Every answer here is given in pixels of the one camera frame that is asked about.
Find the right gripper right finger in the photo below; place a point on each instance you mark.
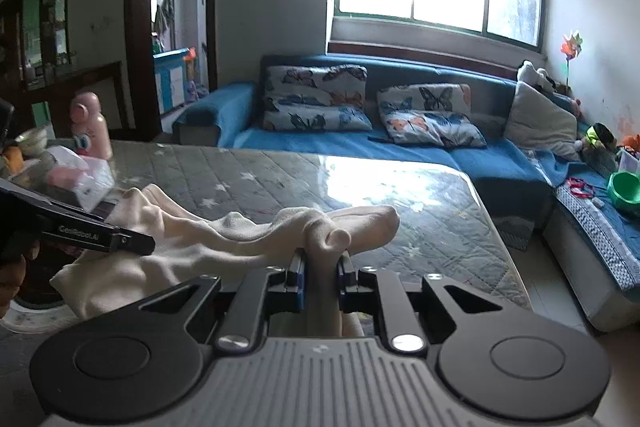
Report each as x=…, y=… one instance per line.
x=381, y=294

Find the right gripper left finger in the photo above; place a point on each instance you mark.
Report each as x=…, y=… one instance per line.
x=249, y=306

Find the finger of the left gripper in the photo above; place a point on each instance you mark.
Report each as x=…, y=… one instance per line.
x=134, y=242

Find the cream sweater garment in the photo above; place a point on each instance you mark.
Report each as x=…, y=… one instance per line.
x=188, y=246

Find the person's left hand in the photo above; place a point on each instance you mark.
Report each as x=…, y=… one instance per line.
x=13, y=271

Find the tissue box with tissues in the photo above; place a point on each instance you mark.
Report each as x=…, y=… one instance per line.
x=61, y=174

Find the white ceramic bowl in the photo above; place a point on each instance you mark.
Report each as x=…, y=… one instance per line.
x=33, y=142

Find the black round induction cooktop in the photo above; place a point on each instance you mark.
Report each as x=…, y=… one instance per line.
x=38, y=307

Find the pink cartoon water bottle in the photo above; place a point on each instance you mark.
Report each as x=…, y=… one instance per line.
x=89, y=127

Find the blue children's cabinet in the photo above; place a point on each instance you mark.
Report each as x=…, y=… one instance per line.
x=175, y=78

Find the right butterfly pillow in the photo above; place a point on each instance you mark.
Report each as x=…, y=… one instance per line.
x=436, y=114

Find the butterfly pillow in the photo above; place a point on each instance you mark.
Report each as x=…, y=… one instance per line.
x=436, y=114
x=315, y=99

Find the left butterfly pillow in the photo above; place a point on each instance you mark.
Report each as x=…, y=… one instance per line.
x=315, y=99

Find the blue sectional sofa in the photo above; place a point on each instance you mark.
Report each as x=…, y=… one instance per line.
x=521, y=148

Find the pink toy on sofa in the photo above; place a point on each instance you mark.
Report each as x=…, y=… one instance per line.
x=580, y=188

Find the grey plain cushion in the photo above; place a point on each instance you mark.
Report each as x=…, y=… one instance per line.
x=536, y=123

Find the blue patterned sofa throw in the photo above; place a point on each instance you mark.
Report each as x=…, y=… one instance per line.
x=617, y=256

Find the white plush toy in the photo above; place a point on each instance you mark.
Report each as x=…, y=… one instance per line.
x=536, y=78

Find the green plastic bowl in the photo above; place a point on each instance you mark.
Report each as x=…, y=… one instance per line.
x=624, y=191

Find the green yellow toy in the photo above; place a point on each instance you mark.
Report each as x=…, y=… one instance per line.
x=596, y=137

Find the clear plastic storage box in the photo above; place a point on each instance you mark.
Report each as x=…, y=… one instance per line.
x=628, y=162

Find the orange toy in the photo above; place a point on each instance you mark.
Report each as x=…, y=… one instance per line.
x=631, y=141

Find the dark wooden door frame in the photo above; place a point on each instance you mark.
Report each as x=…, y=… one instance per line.
x=170, y=6

